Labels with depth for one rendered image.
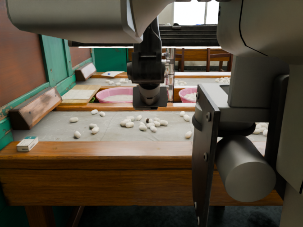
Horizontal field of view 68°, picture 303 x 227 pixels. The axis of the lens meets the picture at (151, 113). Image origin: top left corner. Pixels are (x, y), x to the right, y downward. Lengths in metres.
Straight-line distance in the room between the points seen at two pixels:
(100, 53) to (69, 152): 3.03
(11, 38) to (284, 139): 0.87
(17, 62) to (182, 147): 0.64
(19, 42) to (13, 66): 0.10
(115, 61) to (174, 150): 3.04
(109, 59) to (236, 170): 3.50
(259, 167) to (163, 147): 0.51
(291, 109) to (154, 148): 0.54
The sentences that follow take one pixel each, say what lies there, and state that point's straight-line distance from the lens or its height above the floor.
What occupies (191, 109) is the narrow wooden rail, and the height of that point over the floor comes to 0.75.
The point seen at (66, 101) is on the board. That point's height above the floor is 0.78.
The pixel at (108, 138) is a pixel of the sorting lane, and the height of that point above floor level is 0.74.
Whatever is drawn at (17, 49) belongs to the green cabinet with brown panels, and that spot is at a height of 1.03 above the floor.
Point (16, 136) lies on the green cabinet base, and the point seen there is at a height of 0.74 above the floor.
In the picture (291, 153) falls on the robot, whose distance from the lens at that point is 0.20.
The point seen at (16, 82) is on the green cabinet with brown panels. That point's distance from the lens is 0.93.
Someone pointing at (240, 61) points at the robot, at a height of 1.09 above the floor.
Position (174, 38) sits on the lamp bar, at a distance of 0.86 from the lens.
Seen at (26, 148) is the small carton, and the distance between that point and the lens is 0.77.
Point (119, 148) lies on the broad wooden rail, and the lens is 0.70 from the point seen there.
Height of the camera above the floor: 1.12
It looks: 22 degrees down
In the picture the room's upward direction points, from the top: straight up
